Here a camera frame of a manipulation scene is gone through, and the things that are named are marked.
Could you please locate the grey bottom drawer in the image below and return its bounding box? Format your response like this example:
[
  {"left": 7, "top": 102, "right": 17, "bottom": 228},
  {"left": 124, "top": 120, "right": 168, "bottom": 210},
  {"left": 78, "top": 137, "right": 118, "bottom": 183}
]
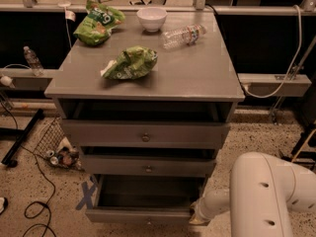
[{"left": 86, "top": 175, "right": 205, "bottom": 224}]

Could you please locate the grey drawer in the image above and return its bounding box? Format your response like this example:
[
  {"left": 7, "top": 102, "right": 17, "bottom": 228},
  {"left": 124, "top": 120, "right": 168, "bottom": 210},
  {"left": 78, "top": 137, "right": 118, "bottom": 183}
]
[
  {"left": 81, "top": 155, "right": 215, "bottom": 177},
  {"left": 61, "top": 119, "right": 230, "bottom": 149},
  {"left": 86, "top": 175, "right": 205, "bottom": 224}
]

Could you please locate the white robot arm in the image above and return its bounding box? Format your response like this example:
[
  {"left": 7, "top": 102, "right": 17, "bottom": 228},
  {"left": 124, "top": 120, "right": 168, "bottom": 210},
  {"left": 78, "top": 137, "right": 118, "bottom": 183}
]
[{"left": 190, "top": 152, "right": 316, "bottom": 237}]

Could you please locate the grey middle drawer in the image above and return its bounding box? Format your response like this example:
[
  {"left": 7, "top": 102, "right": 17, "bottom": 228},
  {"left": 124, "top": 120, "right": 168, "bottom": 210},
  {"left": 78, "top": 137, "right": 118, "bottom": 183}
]
[{"left": 81, "top": 155, "right": 215, "bottom": 177}]

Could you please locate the grey drawer cabinet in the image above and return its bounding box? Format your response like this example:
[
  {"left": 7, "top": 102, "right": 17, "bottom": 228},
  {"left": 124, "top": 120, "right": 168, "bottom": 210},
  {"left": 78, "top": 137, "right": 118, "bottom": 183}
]
[{"left": 43, "top": 11, "right": 246, "bottom": 183}]

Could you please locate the grey top drawer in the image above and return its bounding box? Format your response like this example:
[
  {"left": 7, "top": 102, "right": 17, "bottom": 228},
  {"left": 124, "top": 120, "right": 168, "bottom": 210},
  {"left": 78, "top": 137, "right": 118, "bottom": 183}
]
[{"left": 61, "top": 119, "right": 230, "bottom": 149}]

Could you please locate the blue tape cross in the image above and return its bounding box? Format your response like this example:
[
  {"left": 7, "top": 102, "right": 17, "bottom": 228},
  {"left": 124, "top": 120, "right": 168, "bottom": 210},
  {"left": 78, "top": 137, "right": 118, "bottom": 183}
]
[{"left": 76, "top": 177, "right": 97, "bottom": 210}]

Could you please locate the black wheeled cart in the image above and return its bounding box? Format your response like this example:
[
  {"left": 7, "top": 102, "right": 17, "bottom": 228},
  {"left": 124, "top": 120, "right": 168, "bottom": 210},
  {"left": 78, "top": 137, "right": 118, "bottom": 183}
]
[{"left": 279, "top": 123, "right": 316, "bottom": 171}]

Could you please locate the green chip bag front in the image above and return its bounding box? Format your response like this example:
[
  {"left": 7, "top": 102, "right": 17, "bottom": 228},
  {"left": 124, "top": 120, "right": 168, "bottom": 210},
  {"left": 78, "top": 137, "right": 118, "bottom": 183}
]
[{"left": 100, "top": 45, "right": 158, "bottom": 80}]

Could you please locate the green chip bag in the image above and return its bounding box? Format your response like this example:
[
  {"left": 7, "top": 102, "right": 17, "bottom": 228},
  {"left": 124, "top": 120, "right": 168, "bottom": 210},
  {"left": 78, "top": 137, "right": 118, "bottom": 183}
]
[
  {"left": 73, "top": 0, "right": 125, "bottom": 46},
  {"left": 100, "top": 45, "right": 158, "bottom": 80}
]

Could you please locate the clear plastic bottle lying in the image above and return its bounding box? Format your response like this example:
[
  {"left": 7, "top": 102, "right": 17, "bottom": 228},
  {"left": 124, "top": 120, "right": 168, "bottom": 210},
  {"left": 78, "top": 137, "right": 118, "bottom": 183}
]
[{"left": 162, "top": 25, "right": 207, "bottom": 49}]

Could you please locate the white bowl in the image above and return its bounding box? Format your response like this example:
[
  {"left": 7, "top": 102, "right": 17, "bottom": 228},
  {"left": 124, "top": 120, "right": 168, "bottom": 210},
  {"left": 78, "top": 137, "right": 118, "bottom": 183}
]
[{"left": 136, "top": 7, "right": 167, "bottom": 33}]

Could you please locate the black table leg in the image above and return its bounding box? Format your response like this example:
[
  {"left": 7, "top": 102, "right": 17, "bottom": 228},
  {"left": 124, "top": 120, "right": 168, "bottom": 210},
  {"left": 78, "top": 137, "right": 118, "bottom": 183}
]
[{"left": 0, "top": 109, "right": 44, "bottom": 167}]

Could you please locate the green chip bag rear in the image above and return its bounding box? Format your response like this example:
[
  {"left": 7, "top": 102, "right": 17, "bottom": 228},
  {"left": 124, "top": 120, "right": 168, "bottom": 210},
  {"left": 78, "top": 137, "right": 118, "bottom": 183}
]
[{"left": 73, "top": 0, "right": 125, "bottom": 46}]

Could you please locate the standing water bottle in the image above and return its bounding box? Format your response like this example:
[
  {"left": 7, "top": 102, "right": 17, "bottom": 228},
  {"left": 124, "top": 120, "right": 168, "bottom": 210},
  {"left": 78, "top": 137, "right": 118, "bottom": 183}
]
[{"left": 24, "top": 46, "right": 43, "bottom": 77}]

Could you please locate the black floor cable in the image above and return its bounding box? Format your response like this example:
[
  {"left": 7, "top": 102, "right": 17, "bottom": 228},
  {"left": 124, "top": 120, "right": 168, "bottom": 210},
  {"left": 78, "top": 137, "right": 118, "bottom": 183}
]
[{"left": 0, "top": 101, "right": 57, "bottom": 237}]

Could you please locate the wire mesh trash basket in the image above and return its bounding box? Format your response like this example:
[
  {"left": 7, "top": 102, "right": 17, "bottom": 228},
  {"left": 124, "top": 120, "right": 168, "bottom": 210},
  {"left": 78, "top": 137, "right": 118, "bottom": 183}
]
[{"left": 34, "top": 118, "right": 82, "bottom": 171}]

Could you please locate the white cable right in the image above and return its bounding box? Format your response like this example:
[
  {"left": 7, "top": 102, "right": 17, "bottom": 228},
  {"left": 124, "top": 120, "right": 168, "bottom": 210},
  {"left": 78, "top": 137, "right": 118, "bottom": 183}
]
[{"left": 242, "top": 4, "right": 303, "bottom": 100}]

